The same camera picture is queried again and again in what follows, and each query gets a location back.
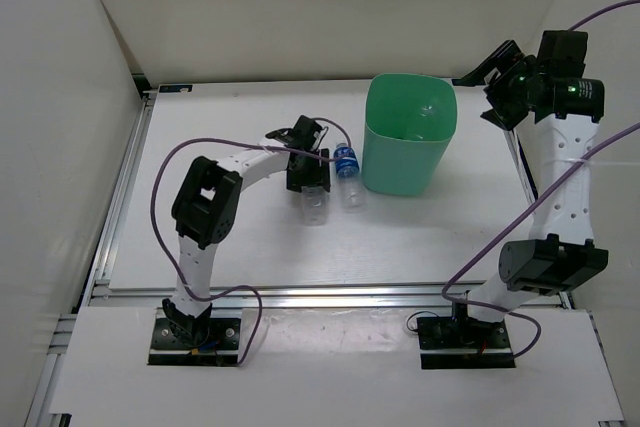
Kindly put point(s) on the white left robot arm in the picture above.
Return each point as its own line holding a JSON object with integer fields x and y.
{"x": 205, "y": 209}

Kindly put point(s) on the white orange label clear bottle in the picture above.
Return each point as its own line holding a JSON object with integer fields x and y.
{"x": 314, "y": 205}

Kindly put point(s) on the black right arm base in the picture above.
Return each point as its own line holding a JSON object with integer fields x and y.
{"x": 446, "y": 343}

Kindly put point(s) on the aluminium right table rail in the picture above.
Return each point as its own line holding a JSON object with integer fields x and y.
{"x": 522, "y": 164}

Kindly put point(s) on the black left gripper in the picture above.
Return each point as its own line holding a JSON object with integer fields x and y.
{"x": 318, "y": 176}

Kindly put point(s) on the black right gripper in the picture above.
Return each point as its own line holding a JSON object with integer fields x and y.
{"x": 502, "y": 114}

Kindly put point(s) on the aluminium front table rail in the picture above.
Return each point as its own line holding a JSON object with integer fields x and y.
{"x": 391, "y": 295}

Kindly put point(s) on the blue label clear bottle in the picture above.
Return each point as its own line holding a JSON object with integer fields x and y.
{"x": 348, "y": 178}

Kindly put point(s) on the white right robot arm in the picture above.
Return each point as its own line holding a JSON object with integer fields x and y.
{"x": 560, "y": 253}

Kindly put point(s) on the aluminium table rail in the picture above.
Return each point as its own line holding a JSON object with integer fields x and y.
{"x": 391, "y": 295}
{"x": 522, "y": 164}
{"x": 106, "y": 251}

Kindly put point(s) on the green plastic bin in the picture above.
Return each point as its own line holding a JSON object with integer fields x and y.
{"x": 390, "y": 165}

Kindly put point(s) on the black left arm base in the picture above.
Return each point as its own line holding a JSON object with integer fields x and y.
{"x": 184, "y": 340}

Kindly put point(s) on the clear plastic bottle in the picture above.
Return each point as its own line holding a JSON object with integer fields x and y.
{"x": 427, "y": 123}

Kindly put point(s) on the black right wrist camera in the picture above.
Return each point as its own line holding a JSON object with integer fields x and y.
{"x": 562, "y": 53}

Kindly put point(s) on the aluminium left table rail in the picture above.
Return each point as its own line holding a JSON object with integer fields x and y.
{"x": 106, "y": 251}

